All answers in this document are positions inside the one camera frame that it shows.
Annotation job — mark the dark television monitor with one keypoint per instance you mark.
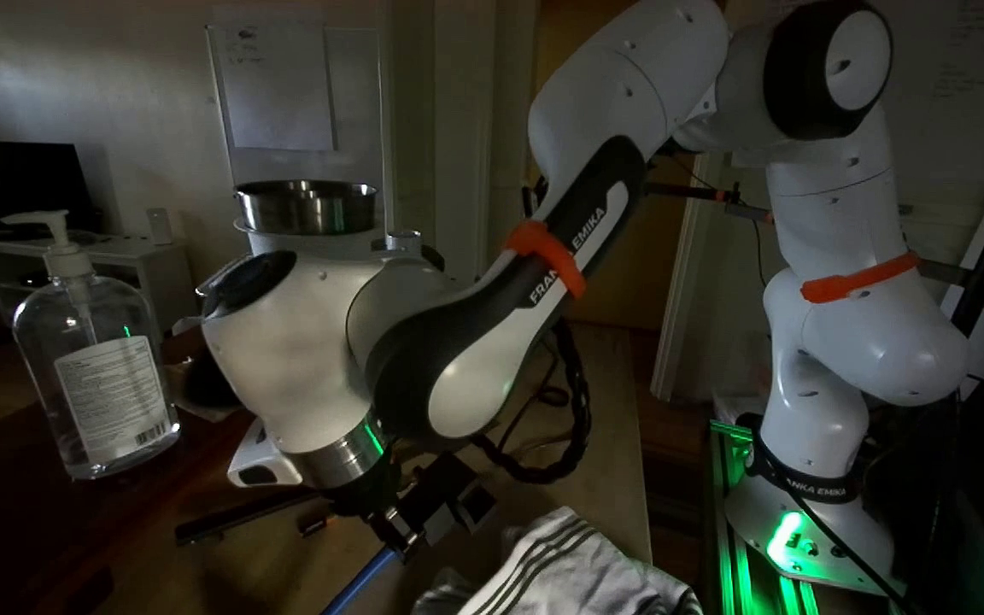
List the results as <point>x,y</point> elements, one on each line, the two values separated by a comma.
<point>42,178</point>

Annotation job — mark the white striped cloth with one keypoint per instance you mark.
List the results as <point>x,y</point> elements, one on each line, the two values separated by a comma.
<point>560,565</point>

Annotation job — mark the white paper sheet on wall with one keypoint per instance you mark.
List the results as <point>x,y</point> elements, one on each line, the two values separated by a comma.
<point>273,82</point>

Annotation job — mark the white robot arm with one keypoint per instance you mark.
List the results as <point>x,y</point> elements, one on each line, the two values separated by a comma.
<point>347,353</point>

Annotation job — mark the clear hand sanitizer pump bottle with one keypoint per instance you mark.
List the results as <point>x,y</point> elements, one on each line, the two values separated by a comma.
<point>91,350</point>

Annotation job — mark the steel mixing bowl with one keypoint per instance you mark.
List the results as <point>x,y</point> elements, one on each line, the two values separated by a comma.
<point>310,207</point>

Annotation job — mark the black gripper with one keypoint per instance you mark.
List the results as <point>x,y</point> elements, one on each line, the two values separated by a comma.
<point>437,500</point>

